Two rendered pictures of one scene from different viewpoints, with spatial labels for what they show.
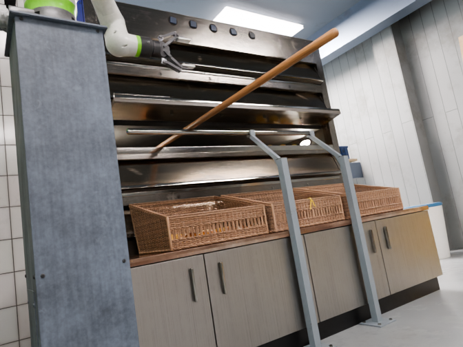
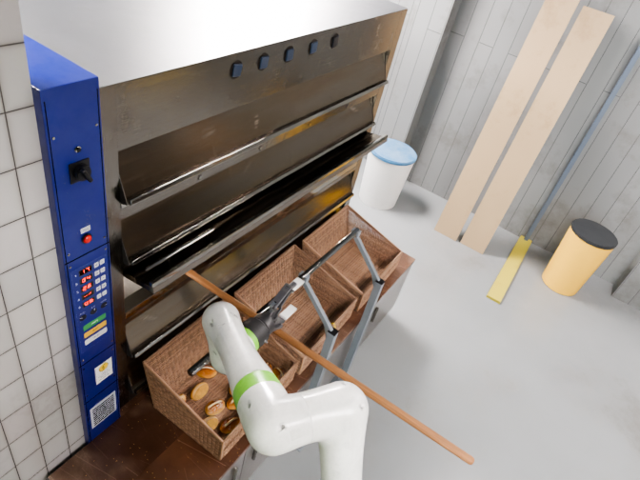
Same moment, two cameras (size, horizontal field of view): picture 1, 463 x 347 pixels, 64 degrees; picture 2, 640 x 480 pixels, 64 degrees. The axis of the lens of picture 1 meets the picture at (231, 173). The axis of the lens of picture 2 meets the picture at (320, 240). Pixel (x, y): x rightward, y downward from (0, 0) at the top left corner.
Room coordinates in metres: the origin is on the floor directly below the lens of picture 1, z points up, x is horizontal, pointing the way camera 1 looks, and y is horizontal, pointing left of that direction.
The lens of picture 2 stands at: (0.62, 0.74, 2.74)
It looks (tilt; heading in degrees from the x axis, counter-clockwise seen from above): 38 degrees down; 328
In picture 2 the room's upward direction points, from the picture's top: 15 degrees clockwise
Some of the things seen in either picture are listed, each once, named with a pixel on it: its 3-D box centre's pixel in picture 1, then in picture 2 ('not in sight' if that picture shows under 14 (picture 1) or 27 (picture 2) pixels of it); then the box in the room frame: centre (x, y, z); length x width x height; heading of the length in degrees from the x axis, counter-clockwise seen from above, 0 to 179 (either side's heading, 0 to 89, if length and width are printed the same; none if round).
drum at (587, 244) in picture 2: not in sight; (576, 258); (2.68, -3.16, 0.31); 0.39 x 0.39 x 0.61
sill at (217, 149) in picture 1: (241, 149); (265, 218); (2.54, -0.09, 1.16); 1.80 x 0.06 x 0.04; 124
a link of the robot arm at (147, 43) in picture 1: (144, 47); (251, 332); (1.57, 0.30, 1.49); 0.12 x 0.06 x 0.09; 35
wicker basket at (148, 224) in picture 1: (196, 218); (224, 370); (1.97, 0.22, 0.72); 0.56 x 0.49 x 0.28; 125
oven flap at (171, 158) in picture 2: (228, 62); (290, 105); (2.52, -0.11, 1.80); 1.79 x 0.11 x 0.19; 124
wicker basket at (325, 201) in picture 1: (281, 206); (296, 305); (2.30, -0.27, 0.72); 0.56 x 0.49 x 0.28; 125
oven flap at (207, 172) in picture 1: (247, 169); (265, 241); (2.52, -0.11, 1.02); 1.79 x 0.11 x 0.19; 124
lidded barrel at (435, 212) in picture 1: (424, 231); (385, 174); (4.12, -1.95, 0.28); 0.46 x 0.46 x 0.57
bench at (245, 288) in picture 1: (280, 282); (273, 368); (2.22, -0.18, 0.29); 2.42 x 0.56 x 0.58; 124
